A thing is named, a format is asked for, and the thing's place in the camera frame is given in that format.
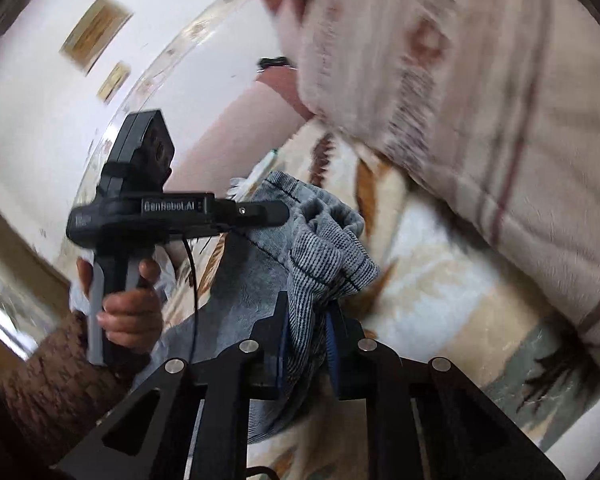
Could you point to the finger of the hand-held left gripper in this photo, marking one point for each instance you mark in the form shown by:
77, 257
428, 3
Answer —
260, 212

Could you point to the grey denim pants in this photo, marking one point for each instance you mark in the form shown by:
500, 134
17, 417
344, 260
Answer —
260, 280

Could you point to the person's left forearm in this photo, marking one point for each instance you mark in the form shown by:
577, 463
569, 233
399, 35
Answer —
50, 395

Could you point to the striped floral beige pillow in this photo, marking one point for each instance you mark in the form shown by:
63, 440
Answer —
455, 85

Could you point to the pink sofa back cushion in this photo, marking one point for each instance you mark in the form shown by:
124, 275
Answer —
240, 130

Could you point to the small gold wall picture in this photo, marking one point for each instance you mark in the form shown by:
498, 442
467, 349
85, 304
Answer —
115, 81

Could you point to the large gold wall picture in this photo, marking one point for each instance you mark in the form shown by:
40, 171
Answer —
95, 35

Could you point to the small black object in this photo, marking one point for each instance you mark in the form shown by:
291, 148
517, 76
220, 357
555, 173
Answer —
275, 62

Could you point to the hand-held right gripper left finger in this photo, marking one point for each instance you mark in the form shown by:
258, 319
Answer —
281, 345

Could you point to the person's left hand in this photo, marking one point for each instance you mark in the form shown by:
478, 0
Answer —
130, 317

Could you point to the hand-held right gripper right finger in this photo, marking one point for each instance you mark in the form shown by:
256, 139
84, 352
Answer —
332, 355

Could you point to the leaf print fleece blanket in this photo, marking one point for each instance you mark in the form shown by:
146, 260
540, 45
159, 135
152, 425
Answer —
445, 280

